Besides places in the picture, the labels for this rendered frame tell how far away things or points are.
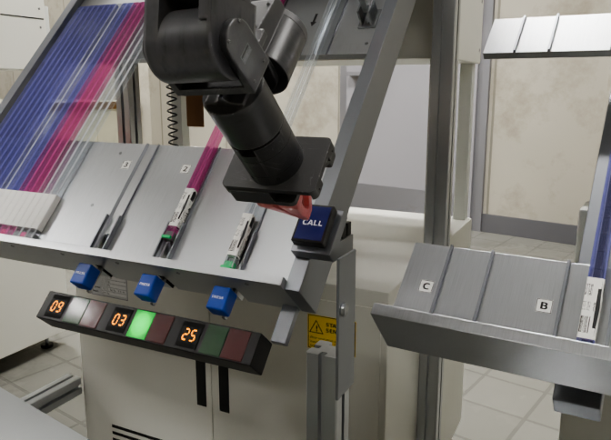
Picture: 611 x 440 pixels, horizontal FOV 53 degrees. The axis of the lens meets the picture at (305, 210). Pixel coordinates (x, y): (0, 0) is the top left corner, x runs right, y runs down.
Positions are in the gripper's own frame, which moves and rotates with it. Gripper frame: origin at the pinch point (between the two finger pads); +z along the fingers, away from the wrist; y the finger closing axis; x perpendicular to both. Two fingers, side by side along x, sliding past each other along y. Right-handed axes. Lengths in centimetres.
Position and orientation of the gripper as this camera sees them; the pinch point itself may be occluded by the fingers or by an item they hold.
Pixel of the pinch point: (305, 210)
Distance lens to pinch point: 68.0
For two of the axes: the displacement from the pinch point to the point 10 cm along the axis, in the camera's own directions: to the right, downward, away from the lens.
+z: 3.2, 5.3, 7.9
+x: -2.9, 8.4, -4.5
